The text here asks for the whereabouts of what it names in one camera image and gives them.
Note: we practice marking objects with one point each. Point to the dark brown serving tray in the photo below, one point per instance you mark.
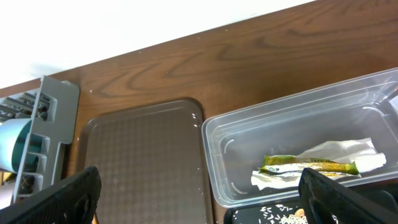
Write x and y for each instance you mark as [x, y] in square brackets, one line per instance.
[151, 163]

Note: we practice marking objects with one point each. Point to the clear plastic bin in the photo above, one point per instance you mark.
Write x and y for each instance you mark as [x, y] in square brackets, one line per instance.
[237, 142]

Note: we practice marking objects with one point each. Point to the black waste tray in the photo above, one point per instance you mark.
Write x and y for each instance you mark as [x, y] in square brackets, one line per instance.
[383, 193]

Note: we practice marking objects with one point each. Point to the light blue bowl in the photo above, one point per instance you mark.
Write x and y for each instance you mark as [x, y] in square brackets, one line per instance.
[13, 136]

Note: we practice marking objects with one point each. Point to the green snack wrapper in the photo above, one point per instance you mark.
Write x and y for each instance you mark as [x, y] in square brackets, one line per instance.
[287, 164]

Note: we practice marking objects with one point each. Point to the grey plastic dish rack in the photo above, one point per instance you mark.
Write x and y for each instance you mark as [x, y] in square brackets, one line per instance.
[52, 108]

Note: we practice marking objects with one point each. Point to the rice and food scraps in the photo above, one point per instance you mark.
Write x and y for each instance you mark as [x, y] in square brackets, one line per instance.
[282, 214]

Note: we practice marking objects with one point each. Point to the white pink-rimmed bowl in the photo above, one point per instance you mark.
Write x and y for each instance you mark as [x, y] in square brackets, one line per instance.
[6, 193]

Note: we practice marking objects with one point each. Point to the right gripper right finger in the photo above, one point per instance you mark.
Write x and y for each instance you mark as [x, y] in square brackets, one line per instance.
[323, 200]

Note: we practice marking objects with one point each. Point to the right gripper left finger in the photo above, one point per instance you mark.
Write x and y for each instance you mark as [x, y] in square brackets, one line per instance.
[72, 200]

